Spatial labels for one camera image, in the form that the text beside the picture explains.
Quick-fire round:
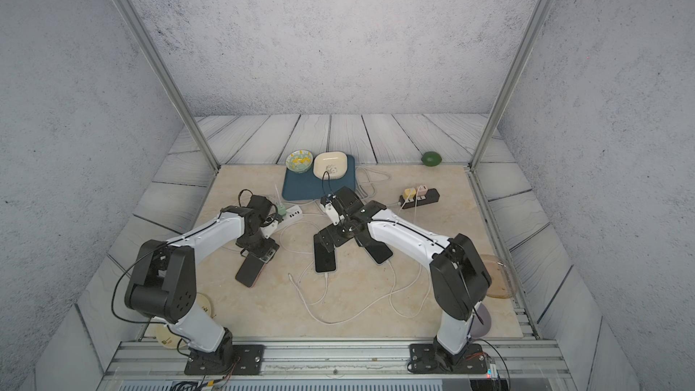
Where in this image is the pink case phone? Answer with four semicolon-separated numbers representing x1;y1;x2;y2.
235;250;268;288

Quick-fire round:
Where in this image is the white charging cable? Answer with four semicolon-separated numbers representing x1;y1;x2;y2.
287;260;433;326

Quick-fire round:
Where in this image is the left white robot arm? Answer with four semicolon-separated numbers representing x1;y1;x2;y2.
124;195;282;376

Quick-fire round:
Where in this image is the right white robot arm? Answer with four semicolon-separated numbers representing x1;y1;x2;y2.
313;188;492;374

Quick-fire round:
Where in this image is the black phone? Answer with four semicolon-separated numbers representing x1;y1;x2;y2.
313;234;337;273

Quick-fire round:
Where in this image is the white power strip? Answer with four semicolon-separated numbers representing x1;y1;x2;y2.
273;206;303;229

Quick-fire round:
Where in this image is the cream square dish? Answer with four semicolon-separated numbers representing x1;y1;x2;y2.
313;151;349;180

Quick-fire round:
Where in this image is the yellow charger plug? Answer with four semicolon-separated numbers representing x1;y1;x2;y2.
402;188;417;202

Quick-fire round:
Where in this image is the dark blue mat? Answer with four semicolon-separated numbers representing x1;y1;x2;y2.
282;155;356;202

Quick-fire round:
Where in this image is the small patterned bowl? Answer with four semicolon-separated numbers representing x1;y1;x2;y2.
285;150;314;174

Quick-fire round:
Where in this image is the black power strip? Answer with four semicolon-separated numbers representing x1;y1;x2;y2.
399;188;440;209

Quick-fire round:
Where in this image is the green round fruit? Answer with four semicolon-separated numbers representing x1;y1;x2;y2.
421;151;443;168

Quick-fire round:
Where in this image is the yellow plate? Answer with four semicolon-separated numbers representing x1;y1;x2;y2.
154;293;212;349

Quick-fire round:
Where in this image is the amber glass plate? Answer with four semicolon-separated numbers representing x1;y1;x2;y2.
481;255;518;299

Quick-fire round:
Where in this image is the purple bowl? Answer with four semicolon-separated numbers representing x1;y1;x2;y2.
470;303;492;340

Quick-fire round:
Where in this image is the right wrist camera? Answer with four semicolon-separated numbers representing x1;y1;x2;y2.
320;195;341;226

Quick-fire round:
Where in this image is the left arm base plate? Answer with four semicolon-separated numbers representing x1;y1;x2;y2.
184;345;265;376

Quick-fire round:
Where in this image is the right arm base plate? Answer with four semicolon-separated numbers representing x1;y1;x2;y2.
407;343;490;375

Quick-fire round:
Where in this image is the left aluminium frame post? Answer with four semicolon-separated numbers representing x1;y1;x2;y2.
112;0;221;174

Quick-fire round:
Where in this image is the aluminium frame post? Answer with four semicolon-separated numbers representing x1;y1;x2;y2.
469;0;554;171
112;0;221;174

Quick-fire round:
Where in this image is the right aluminium frame post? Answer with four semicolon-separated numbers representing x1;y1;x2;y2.
469;0;554;171

